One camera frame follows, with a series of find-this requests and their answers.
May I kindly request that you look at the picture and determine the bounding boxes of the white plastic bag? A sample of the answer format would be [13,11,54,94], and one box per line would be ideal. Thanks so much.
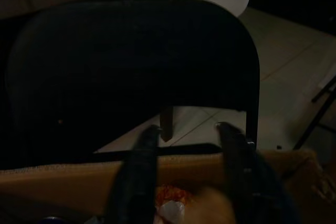
[159,199,187,220]

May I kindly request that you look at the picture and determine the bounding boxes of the red snack wrapper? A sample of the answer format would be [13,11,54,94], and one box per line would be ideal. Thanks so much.
[155,184,195,207]

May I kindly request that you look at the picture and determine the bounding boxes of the brown cardboard rubbish box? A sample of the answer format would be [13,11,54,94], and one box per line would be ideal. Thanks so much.
[0,148,336,224]

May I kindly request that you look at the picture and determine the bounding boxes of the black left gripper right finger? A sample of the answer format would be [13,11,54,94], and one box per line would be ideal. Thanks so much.
[216,122,298,224]

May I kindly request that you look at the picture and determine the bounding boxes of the black chair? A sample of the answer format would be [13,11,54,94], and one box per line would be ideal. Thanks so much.
[4,0,261,170]

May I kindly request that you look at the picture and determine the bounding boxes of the black metal stand legs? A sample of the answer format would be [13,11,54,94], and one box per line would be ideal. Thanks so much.
[293,75,336,152]

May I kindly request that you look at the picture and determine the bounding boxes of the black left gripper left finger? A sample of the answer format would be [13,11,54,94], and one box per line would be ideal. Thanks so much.
[109,125,161,224]

